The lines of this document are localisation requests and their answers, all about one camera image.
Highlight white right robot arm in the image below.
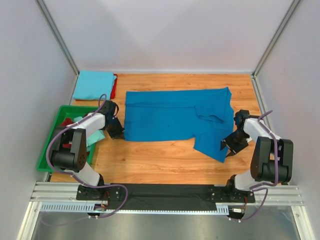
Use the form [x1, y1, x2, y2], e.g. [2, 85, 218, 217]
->
[220, 109, 294, 202]

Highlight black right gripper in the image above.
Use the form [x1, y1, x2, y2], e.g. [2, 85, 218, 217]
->
[219, 130, 248, 158]

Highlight grey slotted cable duct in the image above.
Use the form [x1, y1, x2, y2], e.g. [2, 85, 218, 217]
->
[40, 202, 244, 216]

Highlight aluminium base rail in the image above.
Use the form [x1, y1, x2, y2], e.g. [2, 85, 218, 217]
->
[30, 181, 304, 206]

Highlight green plastic bin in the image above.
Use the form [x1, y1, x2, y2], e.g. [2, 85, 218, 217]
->
[36, 105, 98, 173]

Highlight aluminium frame post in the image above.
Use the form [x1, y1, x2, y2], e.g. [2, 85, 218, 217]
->
[34, 0, 80, 76]
[251, 0, 302, 78]

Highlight left aluminium frame post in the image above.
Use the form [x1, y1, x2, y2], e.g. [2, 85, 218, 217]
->
[34, 0, 80, 76]

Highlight mint green t shirt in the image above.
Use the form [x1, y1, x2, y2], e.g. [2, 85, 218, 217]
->
[73, 114, 105, 148]

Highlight folded light blue t shirt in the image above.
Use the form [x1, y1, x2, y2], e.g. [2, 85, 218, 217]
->
[72, 69, 118, 101]

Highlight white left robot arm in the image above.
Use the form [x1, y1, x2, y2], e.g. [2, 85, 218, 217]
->
[45, 100, 125, 201]

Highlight right aluminium frame post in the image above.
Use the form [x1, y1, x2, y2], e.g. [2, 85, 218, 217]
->
[251, 0, 302, 78]

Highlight dark red t shirt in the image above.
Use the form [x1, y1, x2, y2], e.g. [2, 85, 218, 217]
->
[60, 113, 91, 154]

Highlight folded red t shirt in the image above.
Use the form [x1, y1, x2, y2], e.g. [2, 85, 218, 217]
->
[74, 73, 119, 102]

